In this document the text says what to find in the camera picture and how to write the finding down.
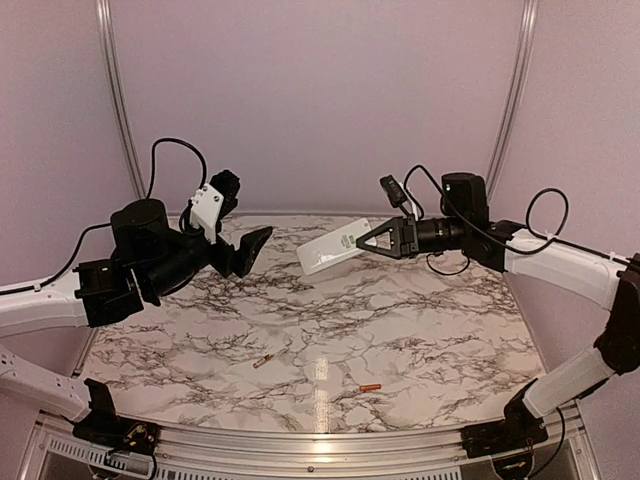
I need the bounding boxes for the orange AAA battery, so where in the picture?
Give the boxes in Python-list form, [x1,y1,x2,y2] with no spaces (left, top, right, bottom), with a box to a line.
[359,384,382,392]

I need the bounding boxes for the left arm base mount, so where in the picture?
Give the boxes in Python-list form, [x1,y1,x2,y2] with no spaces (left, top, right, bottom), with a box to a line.
[72,379,160,456]

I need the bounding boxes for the white remote control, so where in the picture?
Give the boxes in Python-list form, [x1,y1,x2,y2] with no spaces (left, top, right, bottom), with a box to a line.
[296,218,372,275]

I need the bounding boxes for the aluminium frame post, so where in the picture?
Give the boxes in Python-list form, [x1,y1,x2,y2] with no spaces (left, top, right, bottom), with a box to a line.
[486,0,539,197]
[94,0,146,199]

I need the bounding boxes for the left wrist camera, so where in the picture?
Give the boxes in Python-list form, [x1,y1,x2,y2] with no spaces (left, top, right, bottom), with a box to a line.
[209,169,240,219]

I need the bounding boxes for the left aluminium frame post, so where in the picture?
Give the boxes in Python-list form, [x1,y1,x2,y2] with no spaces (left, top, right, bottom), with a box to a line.
[94,0,146,199]

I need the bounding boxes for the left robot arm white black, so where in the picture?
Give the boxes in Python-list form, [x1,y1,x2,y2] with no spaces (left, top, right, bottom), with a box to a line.
[1,199,273,445]

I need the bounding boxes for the gold AAA battery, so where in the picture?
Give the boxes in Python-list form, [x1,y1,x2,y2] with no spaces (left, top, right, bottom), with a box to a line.
[253,354,274,369]

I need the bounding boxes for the front aluminium frame rail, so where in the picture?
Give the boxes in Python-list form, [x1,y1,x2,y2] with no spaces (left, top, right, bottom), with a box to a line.
[18,405,601,479]

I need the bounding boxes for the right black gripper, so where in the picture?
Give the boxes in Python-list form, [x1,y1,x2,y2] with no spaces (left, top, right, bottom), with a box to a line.
[357,212,469,259]

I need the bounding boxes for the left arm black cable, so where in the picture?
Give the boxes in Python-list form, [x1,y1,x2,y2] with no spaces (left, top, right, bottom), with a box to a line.
[29,138,209,296]

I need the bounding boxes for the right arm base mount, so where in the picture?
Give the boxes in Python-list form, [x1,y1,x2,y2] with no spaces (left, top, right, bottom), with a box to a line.
[461,379,548,458]

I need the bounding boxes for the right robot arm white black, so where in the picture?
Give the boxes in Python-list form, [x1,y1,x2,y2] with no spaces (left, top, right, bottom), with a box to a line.
[356,172,639,448]

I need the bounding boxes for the right aluminium frame post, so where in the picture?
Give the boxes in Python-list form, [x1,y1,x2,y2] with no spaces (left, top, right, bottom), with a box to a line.
[486,0,539,197]

